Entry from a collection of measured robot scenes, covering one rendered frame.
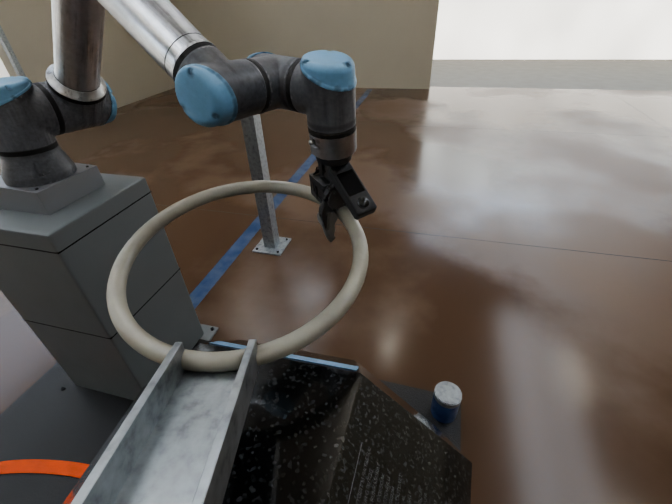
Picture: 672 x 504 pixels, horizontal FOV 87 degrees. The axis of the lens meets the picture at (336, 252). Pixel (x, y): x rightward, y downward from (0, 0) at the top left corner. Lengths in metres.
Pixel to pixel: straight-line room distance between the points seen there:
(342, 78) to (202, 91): 0.22
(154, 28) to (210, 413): 0.57
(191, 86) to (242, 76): 0.08
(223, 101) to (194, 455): 0.48
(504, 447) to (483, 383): 0.26
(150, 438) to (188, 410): 0.05
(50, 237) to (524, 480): 1.66
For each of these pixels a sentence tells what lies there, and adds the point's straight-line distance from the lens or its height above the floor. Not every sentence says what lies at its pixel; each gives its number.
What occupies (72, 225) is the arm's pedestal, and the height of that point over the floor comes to 0.84.
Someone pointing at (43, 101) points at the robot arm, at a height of 1.14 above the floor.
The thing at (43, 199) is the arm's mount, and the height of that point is 0.90.
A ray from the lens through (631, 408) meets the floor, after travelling 1.92.
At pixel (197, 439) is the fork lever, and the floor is 0.93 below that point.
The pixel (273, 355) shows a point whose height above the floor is 0.93.
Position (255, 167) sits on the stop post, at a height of 0.57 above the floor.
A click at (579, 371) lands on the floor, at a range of 1.93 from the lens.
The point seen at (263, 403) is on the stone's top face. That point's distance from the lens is 0.66.
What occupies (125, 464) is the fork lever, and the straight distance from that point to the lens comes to 0.50.
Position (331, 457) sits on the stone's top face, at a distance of 0.61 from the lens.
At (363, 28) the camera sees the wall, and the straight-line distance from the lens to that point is 6.82.
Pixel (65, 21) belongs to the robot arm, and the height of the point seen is 1.33.
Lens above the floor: 1.36
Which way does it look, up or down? 36 degrees down
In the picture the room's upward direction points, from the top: 2 degrees counter-clockwise
